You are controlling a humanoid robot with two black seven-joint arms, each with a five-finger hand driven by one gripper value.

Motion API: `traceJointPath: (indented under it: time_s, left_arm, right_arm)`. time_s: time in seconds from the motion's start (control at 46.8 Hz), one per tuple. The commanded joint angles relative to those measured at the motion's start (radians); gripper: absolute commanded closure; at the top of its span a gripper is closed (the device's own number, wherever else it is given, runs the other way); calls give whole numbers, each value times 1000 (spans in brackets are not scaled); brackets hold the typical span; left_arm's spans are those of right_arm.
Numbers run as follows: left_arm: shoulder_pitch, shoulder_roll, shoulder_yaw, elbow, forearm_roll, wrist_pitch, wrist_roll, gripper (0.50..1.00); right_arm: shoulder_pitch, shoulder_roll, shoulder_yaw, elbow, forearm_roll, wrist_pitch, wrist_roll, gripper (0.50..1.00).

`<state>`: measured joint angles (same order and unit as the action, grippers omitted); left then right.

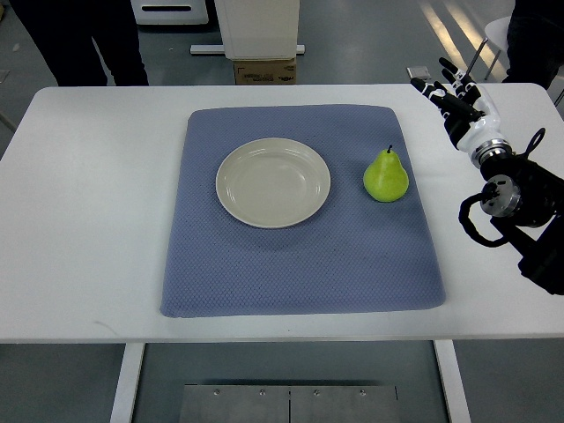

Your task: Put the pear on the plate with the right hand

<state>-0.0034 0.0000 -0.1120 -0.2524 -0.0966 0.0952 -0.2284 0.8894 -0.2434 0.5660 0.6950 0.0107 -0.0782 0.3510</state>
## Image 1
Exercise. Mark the blue textured mat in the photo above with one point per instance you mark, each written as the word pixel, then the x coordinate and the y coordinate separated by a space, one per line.
pixel 354 255

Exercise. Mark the white right table leg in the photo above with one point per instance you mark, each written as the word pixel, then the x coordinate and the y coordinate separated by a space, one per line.
pixel 452 383

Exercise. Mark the green pear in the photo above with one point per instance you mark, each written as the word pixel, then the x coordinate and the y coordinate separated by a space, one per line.
pixel 385 179

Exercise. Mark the beige round plate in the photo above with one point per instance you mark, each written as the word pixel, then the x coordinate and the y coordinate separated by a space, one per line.
pixel 273 183

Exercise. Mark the person in black clothes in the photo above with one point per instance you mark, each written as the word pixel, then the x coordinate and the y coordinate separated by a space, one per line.
pixel 535 42

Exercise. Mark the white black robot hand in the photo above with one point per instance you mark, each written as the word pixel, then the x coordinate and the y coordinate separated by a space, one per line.
pixel 469 114

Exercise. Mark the white cabinet on stand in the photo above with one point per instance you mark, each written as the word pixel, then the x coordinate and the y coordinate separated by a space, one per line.
pixel 255 30

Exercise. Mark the white chair metal legs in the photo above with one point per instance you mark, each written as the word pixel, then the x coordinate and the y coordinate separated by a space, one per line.
pixel 496 39

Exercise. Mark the brown cardboard box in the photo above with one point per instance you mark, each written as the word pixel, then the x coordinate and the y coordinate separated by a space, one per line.
pixel 271 72

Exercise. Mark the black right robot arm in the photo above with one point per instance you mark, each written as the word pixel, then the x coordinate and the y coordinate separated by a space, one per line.
pixel 525 203

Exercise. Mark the white appliance with slot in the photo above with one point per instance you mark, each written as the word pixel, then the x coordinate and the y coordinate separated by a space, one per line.
pixel 170 12

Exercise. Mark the silver floor outlet plate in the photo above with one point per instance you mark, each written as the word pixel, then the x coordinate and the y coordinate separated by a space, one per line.
pixel 420 72

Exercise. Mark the white left table leg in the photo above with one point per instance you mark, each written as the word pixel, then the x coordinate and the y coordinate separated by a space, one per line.
pixel 126 388

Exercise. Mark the person in dark trousers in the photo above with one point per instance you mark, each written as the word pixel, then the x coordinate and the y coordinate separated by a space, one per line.
pixel 81 41

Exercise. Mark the white table leg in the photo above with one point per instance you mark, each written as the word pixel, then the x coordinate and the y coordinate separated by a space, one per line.
pixel 126 388
pixel 452 383

